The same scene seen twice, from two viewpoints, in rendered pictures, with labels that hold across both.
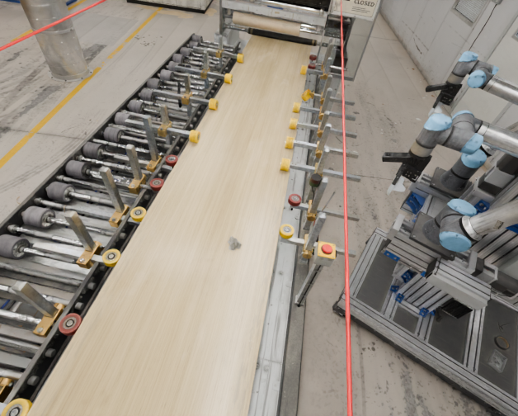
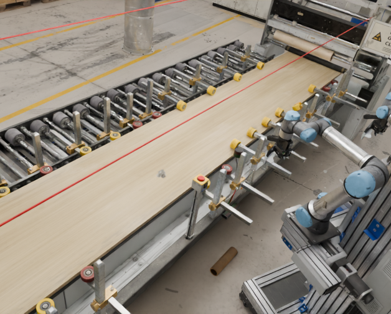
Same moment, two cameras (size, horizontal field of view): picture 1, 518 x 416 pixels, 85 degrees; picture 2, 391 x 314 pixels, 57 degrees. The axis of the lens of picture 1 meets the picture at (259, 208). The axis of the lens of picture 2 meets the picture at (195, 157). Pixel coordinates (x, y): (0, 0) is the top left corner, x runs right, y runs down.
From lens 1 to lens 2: 1.32 m
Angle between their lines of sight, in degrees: 23
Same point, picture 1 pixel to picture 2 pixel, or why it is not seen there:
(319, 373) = not seen: outside the picture
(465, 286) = (315, 270)
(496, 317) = not seen: outside the picture
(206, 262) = (136, 176)
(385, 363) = not seen: outside the picture
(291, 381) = (149, 272)
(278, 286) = (183, 226)
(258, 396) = (124, 274)
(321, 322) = (223, 300)
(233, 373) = (111, 231)
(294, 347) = (165, 258)
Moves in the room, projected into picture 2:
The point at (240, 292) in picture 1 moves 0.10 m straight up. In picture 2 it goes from (145, 199) to (146, 188)
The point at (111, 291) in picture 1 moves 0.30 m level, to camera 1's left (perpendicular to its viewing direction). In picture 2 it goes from (75, 166) to (46, 146)
